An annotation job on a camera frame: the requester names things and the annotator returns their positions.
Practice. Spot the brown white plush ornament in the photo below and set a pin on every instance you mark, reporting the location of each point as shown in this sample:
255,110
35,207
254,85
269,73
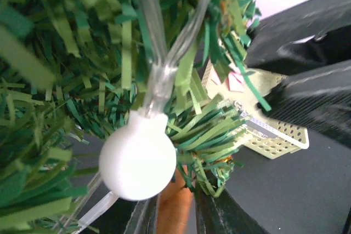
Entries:
174,207

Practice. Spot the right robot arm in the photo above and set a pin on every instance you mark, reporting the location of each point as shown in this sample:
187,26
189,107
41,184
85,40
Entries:
309,44

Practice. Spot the pink star ornament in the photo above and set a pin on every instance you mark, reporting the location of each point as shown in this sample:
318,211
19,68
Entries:
234,82

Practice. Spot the green plastic basket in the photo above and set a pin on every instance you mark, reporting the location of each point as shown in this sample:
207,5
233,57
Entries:
269,137

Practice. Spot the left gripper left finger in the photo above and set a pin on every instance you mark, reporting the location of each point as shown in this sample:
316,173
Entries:
143,218

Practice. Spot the small green christmas tree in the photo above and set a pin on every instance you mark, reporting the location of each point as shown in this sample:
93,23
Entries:
107,91

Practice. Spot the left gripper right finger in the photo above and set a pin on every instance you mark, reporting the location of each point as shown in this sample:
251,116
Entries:
223,215

